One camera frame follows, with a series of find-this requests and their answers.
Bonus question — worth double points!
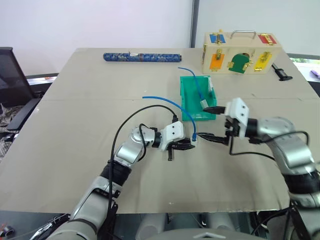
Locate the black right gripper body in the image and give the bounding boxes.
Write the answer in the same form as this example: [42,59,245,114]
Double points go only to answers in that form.
[223,116,241,147]

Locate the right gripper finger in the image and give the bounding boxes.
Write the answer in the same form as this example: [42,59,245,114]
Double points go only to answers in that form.
[203,105,227,116]
[196,132,229,146]

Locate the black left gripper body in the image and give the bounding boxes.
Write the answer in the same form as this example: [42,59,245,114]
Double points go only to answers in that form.
[166,141,182,162]

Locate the short blue network cable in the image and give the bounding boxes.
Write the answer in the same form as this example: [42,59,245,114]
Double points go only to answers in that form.
[177,66,209,109]

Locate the long blue network cable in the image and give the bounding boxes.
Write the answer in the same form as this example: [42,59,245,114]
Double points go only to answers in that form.
[141,95,198,139]

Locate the green plastic bin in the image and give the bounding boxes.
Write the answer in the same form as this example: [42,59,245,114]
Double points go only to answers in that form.
[179,75,218,122]

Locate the wooden latch lock box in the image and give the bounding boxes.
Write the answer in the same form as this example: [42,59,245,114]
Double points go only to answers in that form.
[201,29,283,76]

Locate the black hand tool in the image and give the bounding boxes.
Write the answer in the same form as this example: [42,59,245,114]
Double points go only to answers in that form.
[271,62,293,82]

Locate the grey robot torso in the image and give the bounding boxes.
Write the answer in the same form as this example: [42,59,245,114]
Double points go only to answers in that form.
[157,226,258,240]

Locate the blue patterned tube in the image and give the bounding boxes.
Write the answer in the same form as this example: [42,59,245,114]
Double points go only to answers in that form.
[102,52,183,64]

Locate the patterned cloth pile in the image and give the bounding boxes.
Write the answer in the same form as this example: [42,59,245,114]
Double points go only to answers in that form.
[0,101,25,161]

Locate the black office chair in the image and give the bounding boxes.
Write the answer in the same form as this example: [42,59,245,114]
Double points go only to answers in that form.
[0,46,44,131]

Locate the small red black object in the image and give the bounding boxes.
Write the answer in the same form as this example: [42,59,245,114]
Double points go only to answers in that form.
[0,223,15,238]

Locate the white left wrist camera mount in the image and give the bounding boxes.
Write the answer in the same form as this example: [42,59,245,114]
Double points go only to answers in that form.
[159,121,186,152]

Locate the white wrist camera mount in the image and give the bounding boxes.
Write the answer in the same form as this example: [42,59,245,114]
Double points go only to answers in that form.
[159,121,186,152]
[224,97,251,139]

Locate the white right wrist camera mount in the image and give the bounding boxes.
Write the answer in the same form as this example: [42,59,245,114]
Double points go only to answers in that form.
[224,97,251,139]

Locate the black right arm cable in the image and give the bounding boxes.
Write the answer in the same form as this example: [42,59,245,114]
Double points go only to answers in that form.
[228,131,311,164]

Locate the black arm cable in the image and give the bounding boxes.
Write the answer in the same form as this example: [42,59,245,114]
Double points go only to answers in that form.
[106,104,179,240]
[228,131,311,164]

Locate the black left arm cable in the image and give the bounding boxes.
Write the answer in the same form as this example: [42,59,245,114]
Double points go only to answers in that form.
[106,104,179,240]

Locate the grey window frame post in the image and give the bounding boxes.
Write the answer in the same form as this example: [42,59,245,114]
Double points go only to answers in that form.
[189,0,201,48]

